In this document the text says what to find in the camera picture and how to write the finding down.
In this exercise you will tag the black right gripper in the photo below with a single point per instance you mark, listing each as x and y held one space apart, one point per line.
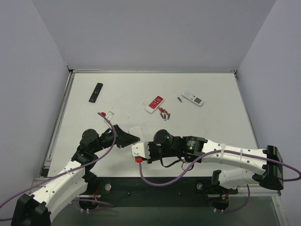
150 152

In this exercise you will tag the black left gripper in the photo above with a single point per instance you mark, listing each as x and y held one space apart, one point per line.
118 136

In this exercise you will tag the white grey remote control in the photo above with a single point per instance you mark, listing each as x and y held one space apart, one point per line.
136 131

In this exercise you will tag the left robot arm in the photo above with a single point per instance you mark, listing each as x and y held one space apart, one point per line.
42 206

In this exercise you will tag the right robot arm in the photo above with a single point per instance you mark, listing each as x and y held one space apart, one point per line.
249 166

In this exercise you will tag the red and white remote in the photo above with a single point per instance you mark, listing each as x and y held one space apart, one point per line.
154 105

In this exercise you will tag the black slim remote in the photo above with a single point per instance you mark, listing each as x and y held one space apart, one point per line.
95 92

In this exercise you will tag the white remote with orange button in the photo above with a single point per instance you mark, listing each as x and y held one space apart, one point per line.
192 98

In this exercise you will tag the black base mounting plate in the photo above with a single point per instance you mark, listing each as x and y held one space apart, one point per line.
134 192

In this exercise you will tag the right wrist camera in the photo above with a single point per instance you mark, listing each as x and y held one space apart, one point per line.
140 152

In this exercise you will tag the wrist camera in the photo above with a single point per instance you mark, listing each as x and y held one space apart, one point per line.
140 152
109 115

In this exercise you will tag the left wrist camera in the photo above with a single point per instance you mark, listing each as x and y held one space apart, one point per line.
109 115

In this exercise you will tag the aluminium frame rail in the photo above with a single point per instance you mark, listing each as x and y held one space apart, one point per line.
255 190

